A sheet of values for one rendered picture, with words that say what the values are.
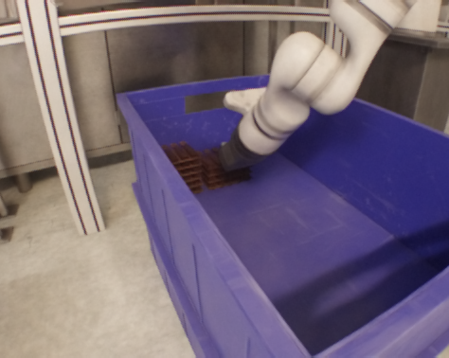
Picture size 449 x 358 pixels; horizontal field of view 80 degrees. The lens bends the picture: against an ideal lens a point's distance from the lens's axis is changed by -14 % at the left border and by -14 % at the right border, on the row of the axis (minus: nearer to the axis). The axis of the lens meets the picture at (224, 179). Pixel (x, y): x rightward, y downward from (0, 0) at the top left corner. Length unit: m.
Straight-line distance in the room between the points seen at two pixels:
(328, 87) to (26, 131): 1.01
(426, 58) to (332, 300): 0.48
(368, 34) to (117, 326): 0.68
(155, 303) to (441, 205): 0.60
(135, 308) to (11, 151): 0.73
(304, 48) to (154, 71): 0.84
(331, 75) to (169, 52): 0.85
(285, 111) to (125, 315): 0.55
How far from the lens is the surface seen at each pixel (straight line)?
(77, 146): 0.83
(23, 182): 1.30
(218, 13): 0.84
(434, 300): 0.22
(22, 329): 0.81
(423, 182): 0.53
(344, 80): 0.35
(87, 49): 1.10
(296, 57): 0.35
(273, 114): 0.41
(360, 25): 0.34
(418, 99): 0.69
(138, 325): 0.71
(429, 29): 0.76
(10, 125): 1.18
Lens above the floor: 0.58
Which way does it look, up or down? 30 degrees down
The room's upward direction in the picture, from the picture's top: 1 degrees counter-clockwise
